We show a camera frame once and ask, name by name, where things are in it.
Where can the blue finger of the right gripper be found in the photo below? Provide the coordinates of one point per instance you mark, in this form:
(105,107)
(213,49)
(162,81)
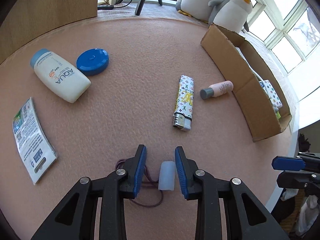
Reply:
(288,163)
(310,159)

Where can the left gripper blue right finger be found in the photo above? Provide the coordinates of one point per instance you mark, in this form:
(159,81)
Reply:
(246,216)

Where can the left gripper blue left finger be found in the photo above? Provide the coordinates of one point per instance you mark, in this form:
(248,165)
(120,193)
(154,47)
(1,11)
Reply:
(74,216)

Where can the star-patterned tissue pack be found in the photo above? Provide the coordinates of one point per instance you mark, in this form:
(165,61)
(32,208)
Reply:
(271,93)

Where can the printed plastic packet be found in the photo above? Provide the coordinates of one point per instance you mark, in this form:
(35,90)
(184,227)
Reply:
(35,150)

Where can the translucent white cap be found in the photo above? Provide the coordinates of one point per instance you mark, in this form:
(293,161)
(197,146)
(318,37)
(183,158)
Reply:
(166,180)

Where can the white sunscreen bottle blue cap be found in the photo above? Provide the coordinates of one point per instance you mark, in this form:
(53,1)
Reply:
(60,76)

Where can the green tube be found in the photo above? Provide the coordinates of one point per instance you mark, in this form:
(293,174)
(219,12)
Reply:
(278,115)

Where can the white massager with grey balls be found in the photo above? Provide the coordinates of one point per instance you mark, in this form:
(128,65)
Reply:
(254,72)

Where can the cardboard box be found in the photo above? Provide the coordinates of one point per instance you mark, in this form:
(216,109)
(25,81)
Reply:
(220,44)

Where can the pink bottle grey cap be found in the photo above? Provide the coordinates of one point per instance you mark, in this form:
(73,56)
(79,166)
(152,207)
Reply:
(217,89)

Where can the patterned lighter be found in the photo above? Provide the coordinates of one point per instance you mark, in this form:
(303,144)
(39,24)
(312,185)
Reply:
(183,112)

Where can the pink blanket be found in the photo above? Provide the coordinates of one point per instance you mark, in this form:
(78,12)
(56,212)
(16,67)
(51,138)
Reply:
(130,103)

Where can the small grey penguin plush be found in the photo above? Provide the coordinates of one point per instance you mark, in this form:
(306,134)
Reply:
(230,14)

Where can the blue round lid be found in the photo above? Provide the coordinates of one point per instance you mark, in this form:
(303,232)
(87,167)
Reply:
(93,61)

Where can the black inline remote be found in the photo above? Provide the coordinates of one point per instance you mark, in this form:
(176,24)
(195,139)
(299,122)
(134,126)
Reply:
(105,7)

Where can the light wooden board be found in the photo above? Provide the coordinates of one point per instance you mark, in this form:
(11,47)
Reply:
(25,20)

